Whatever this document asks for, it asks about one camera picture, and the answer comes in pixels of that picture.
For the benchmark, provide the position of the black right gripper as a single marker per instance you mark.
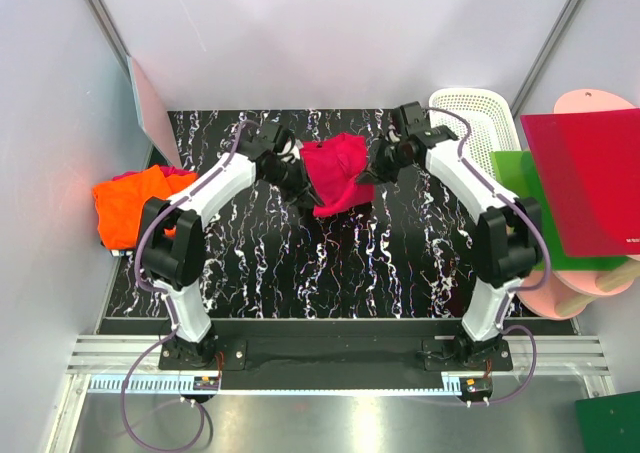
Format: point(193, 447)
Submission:
point(376, 168)

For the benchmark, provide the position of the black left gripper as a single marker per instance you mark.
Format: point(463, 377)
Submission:
point(302, 193)

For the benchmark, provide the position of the red t shirt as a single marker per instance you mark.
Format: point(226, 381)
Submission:
point(333, 166)

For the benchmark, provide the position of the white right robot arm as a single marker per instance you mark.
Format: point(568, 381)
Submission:
point(507, 240)

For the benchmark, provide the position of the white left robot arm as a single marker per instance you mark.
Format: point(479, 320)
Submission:
point(171, 246)

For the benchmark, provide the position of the magenta folded t shirt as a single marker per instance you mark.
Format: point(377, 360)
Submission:
point(167, 171)

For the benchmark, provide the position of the white plastic basket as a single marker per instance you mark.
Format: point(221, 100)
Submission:
point(487, 112)

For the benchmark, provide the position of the green translucent plastic sheet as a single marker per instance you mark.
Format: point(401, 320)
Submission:
point(516, 171)

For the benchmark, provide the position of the orange folded t shirt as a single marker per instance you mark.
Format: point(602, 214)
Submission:
point(119, 204)

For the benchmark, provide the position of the red translucent plastic sheet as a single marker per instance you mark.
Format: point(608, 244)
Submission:
point(588, 165)

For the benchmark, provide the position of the pink round stool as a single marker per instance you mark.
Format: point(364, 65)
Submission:
point(568, 292)

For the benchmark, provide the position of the dark green board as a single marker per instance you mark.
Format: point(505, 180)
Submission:
point(610, 424)

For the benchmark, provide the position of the white slotted cable duct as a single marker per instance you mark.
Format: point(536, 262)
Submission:
point(195, 385)

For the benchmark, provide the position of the aluminium rail frame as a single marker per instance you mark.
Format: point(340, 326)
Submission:
point(556, 355)

